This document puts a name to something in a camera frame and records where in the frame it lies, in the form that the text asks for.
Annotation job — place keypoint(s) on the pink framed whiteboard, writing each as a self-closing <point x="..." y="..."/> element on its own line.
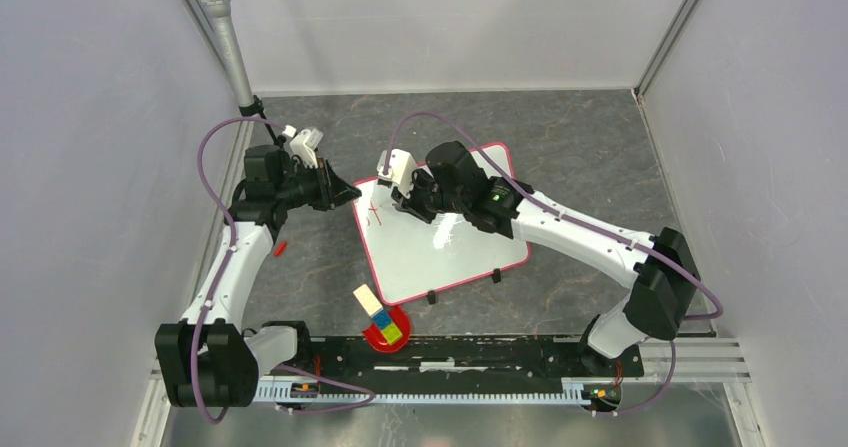
<point x="410" y="258"/>

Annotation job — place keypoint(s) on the red curved toy base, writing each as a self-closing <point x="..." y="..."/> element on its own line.
<point x="374" y="340"/>

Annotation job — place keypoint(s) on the blue toy brick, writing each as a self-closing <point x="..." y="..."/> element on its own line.
<point x="381" y="319"/>

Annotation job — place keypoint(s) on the silver microphone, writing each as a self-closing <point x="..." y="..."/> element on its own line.
<point x="219" y="14"/>

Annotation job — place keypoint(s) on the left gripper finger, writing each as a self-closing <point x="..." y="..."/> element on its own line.
<point x="335" y="182"/>
<point x="341" y="193"/>

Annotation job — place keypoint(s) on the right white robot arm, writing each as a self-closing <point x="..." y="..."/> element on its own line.
<point x="658" y="270"/>

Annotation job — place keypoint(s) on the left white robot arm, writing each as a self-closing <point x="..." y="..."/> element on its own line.
<point x="205" y="359"/>

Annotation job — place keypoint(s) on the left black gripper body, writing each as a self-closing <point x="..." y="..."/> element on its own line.
<point x="310" y="186"/>

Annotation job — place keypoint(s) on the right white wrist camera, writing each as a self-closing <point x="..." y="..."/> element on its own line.
<point x="395" y="170"/>

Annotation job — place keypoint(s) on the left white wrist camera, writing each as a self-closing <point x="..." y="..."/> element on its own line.
<point x="304" y="144"/>

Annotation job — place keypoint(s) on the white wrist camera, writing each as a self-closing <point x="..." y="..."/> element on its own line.
<point x="395" y="170"/>
<point x="304" y="144"/>

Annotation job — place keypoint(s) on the white toy brick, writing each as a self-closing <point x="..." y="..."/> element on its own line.
<point x="368" y="300"/>

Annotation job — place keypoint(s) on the green toy brick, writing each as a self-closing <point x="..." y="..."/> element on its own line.
<point x="392" y="335"/>

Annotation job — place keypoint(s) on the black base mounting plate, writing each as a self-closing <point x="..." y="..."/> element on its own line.
<point x="517" y="364"/>

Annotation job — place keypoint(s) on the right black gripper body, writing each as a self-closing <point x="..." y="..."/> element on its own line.
<point x="426" y="195"/>

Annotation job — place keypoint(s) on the red marker cap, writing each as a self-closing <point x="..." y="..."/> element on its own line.
<point x="280" y="249"/>

